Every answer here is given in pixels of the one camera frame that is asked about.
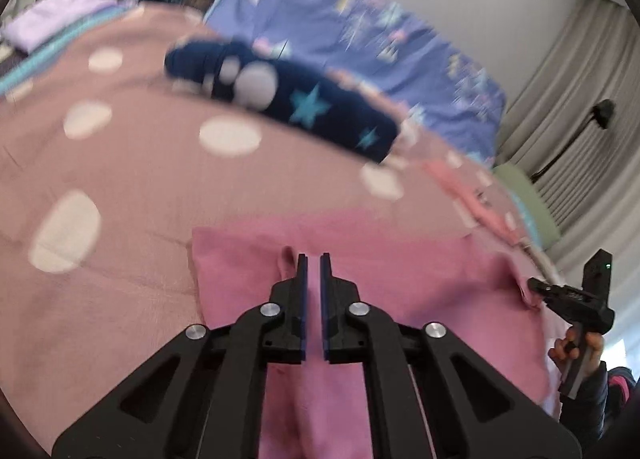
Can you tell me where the person's right hand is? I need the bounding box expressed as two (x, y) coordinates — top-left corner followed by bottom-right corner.
(548, 329), (607, 376)

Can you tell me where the pink long-sleeved shirt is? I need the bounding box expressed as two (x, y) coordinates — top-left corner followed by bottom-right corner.
(191, 209), (563, 459)

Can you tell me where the folded lilac cloth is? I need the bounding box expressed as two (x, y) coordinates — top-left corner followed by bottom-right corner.
(0, 0), (138, 52)

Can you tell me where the salmon pink cloth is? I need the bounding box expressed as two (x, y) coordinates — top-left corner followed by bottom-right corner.
(422, 159), (518, 245)

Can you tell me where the black floor lamp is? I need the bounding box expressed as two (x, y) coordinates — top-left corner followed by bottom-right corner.
(530, 99), (617, 184)

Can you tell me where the green pillow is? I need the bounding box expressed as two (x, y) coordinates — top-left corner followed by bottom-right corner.
(492, 162), (562, 255)

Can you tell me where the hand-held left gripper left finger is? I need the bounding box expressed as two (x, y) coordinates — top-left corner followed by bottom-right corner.
(51, 253), (308, 459)

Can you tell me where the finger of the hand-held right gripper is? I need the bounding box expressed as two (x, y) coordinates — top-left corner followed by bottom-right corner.
(529, 278), (586, 312)

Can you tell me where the beige curtain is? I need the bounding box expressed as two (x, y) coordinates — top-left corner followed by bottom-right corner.
(495, 0), (640, 355)

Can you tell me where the purple tree-print sheet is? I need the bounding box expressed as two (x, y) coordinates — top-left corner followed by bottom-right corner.
(202, 0), (507, 170)

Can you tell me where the navy star-print garment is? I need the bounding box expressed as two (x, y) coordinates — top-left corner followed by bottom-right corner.
(164, 38), (401, 164)

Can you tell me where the person's right forearm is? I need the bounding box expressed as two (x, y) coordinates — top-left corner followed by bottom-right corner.
(559, 361), (640, 445)

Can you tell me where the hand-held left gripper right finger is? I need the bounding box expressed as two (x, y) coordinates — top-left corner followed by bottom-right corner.
(320, 253), (583, 459)

